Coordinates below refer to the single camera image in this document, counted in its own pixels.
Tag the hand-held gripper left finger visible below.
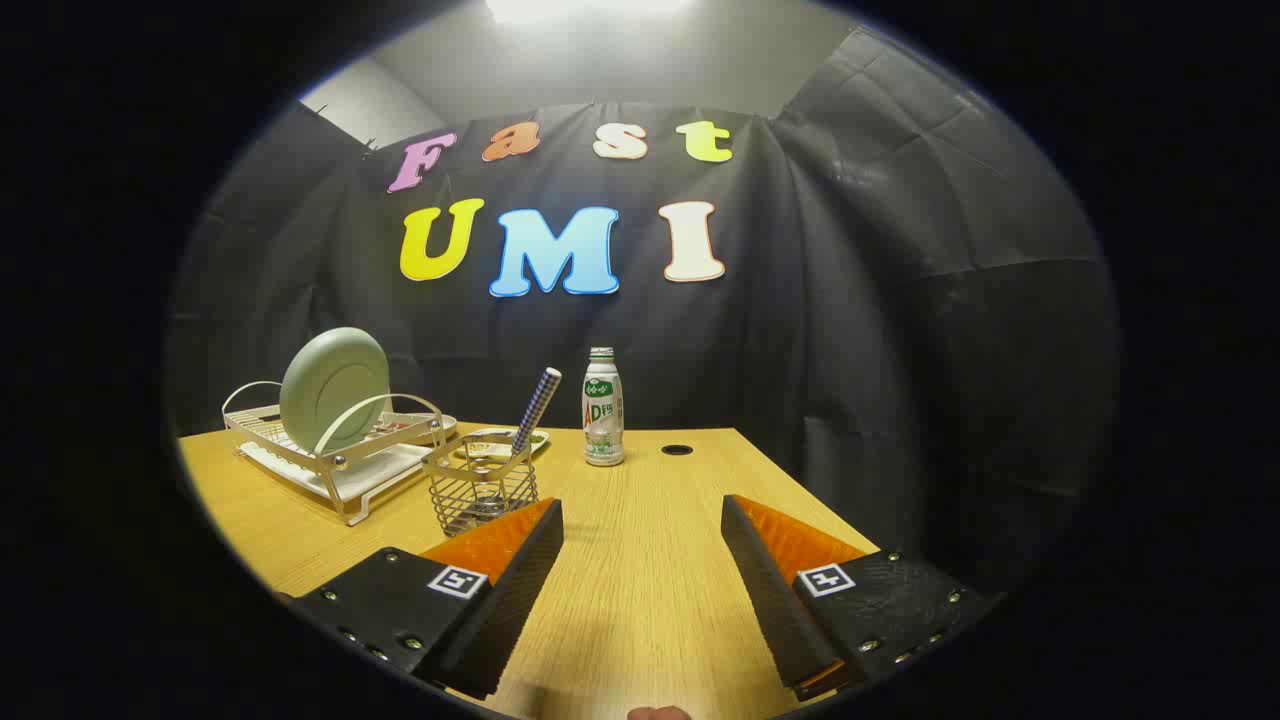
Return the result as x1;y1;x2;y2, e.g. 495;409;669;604
285;497;565;701

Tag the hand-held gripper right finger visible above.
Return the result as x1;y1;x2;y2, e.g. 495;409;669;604
721;494;1001;703

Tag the metal wire basket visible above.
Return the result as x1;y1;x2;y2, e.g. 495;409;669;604
422;433;541;539

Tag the checked handle spoon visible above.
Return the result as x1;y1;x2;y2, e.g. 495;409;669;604
465;367;563;521

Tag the white wire dish rack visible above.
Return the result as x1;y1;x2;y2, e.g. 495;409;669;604
221;380;448;527

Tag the pale green plate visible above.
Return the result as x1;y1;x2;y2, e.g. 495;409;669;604
279;327;391;456

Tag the white divided dish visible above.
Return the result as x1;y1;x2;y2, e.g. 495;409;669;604
455;428;551;461

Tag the white ribbed drip tray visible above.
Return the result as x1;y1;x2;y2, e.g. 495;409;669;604
238;440;433;503

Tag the white green label bottle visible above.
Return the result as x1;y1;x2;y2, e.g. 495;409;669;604
582;347;626;468

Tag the black backdrop cloth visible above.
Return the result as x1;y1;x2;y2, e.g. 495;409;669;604
165;25;1121;601

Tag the ceiling light panel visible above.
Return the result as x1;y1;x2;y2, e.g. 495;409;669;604
485;0;701;26

